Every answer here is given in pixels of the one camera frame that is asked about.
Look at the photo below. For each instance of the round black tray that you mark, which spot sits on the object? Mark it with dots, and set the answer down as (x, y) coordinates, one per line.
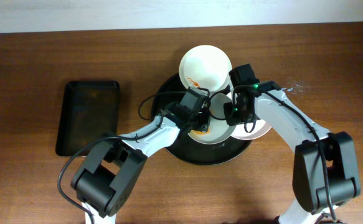
(189, 150)

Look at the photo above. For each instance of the rectangular black tray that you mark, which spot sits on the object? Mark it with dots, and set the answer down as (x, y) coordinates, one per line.
(89, 111)

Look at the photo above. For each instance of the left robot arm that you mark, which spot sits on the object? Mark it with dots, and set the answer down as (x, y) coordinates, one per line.
(107, 176)

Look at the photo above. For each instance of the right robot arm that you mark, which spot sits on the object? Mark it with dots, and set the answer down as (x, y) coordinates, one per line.
(325, 170)

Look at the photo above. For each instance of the orange green sponge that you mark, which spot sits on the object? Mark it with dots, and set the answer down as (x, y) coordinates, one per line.
(204, 132)

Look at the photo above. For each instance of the light blue plate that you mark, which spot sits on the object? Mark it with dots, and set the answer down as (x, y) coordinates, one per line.
(218, 130)

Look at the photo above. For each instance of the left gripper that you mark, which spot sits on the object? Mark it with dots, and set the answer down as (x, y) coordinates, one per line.
(205, 116)

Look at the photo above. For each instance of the white plate with ketchup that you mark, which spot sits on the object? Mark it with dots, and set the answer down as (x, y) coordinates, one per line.
(205, 66)

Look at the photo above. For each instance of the pink plate with ketchup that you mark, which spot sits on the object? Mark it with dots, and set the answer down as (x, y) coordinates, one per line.
(253, 128)

